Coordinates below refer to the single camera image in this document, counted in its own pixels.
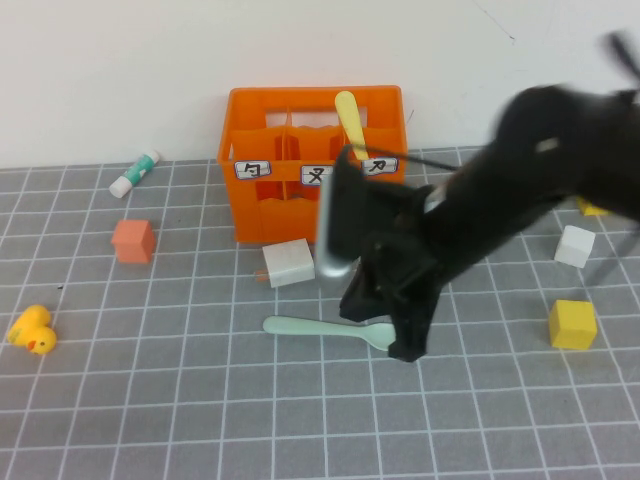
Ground orange plastic cutlery crate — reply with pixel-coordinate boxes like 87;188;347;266
216;84;409;246

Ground yellow rubber duck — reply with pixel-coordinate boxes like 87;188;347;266
6;304;58;357

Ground white power adapter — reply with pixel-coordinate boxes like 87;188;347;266
251;238;317;290

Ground white label fork character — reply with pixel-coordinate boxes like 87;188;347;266
299;164;335;187

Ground salmon pink cube block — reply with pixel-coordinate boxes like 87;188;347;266
110;219;156;265

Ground yellow plastic knife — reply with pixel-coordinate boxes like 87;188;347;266
333;90;372;162

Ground black zip tie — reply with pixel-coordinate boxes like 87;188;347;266
602;32;640;86

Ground mint green plastic spoon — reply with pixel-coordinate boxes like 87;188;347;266
262;315;399;351

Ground yellow cube block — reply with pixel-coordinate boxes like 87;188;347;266
547;299;598;350
574;197;611;217

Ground white green glue stick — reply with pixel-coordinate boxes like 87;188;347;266
108;149;162;200

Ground white cube block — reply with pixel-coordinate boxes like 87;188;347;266
553;224;597;269

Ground grey checked tablecloth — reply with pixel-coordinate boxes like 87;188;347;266
0;137;640;480

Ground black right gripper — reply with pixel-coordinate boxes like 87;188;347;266
338;199;451;365

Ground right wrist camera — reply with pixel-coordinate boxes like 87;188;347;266
317;147;416;292

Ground white label spoon character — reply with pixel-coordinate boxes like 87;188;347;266
233;159;272;180

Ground white label knife character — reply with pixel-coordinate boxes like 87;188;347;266
360;157;399;177

